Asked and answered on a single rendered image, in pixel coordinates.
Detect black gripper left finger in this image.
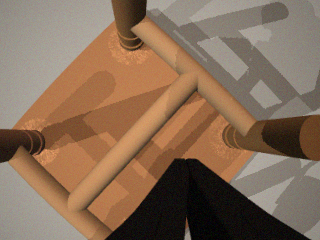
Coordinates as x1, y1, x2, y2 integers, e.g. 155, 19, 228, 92
105, 158, 189, 240

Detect tan wooden stool legs with crossbar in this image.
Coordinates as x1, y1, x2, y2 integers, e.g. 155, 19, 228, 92
0, 0, 320, 240

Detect orange-brown wooden stool seat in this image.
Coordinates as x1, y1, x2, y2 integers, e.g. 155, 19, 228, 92
12, 20, 254, 231

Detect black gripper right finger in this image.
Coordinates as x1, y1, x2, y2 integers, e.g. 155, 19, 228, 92
186, 158, 311, 240

